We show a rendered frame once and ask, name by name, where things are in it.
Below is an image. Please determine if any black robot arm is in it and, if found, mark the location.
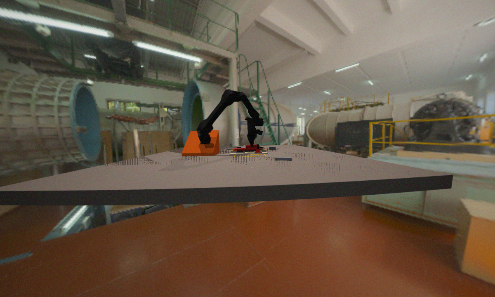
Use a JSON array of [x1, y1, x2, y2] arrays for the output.
[[197, 89, 264, 144]]

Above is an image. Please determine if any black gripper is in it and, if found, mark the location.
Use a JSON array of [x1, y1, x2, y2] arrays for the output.
[[247, 126, 257, 147]]

